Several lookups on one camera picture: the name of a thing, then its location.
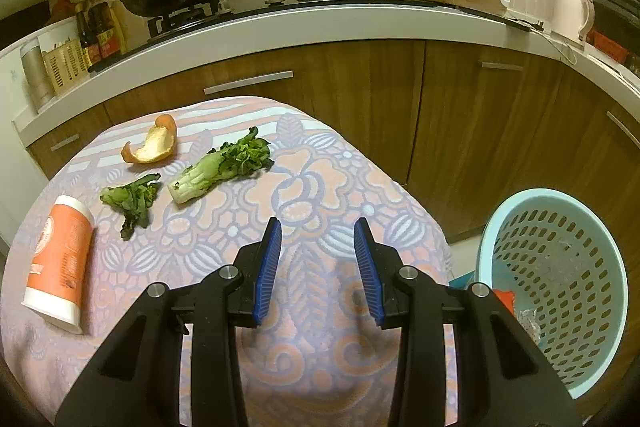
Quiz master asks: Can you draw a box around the dark flat object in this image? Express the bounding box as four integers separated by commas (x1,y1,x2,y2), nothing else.
502,16,546,32

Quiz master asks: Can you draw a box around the grey cylindrical canister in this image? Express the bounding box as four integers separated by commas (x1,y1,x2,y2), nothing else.
20,38,56,115

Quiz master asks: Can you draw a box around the yellow plastic holder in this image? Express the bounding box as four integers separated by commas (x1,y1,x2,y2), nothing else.
42,38,91,95

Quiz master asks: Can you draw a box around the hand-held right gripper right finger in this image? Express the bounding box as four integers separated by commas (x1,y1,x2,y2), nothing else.
353,217,583,427

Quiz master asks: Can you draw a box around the teal stool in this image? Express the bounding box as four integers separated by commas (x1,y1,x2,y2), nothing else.
450,269,481,289

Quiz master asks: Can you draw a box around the red container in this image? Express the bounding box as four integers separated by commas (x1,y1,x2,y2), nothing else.
587,29,631,62

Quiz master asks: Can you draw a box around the floral pink blanket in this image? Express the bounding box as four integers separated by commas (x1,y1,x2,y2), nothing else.
0,95,458,427

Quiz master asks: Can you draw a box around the white container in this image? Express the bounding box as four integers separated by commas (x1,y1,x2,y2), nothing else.
37,27,81,52

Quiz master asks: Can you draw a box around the red label sauce bottle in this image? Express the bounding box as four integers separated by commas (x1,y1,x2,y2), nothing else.
95,2,126,60

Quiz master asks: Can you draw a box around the orange peel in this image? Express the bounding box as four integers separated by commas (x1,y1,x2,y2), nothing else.
121,114,178,165

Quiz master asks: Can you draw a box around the white electric kettle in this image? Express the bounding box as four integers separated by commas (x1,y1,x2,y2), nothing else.
552,0,596,50

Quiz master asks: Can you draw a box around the small wilted green vegetable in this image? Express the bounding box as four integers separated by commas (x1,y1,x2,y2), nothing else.
99,173,162,241

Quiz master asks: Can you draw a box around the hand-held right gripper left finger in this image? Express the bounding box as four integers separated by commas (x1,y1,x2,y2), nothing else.
54,217,283,427

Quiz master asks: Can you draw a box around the dark sauce bottle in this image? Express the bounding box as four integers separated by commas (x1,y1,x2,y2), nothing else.
75,2,101,68

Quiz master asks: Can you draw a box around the bok choy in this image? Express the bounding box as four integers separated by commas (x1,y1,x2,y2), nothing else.
167,127,275,204

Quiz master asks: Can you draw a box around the orange paper cup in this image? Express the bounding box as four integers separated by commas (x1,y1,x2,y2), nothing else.
21,195,96,334

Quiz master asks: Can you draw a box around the light blue plastic basket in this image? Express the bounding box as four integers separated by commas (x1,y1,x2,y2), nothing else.
475,188,628,400

